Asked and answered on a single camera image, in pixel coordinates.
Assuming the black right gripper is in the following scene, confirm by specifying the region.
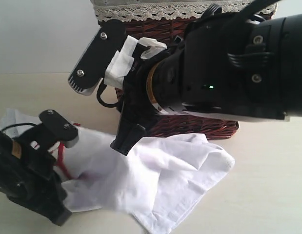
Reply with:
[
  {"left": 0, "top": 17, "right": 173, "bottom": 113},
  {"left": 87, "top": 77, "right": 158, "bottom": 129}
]
[{"left": 109, "top": 47, "right": 188, "bottom": 156}]

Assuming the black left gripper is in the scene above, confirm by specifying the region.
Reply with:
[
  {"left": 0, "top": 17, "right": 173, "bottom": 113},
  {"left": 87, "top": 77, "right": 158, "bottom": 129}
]
[{"left": 0, "top": 123, "right": 72, "bottom": 226}]

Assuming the white t-shirt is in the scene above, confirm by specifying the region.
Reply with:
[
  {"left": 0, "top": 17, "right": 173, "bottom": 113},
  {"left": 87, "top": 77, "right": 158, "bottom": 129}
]
[{"left": 0, "top": 108, "right": 236, "bottom": 232}]

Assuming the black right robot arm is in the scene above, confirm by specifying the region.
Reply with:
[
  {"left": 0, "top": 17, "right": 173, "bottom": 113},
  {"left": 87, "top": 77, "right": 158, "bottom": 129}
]
[{"left": 111, "top": 13, "right": 302, "bottom": 155}]

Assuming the dark brown wicker basket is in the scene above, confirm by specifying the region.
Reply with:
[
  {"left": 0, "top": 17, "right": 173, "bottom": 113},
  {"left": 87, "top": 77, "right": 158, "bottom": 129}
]
[{"left": 97, "top": 14, "right": 273, "bottom": 141}]

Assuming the white lace crochet cloth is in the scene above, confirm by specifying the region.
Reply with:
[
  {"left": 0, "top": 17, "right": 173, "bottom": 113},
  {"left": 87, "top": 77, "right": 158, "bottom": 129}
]
[{"left": 91, "top": 0, "right": 251, "bottom": 22}]

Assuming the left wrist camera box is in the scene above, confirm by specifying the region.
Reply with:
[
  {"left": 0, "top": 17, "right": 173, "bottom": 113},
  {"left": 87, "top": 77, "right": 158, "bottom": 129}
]
[{"left": 39, "top": 109, "right": 79, "bottom": 148}]

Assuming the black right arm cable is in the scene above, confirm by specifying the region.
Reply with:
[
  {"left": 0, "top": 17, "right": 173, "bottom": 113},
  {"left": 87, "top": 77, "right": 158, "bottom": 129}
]
[{"left": 96, "top": 0, "right": 281, "bottom": 108}]

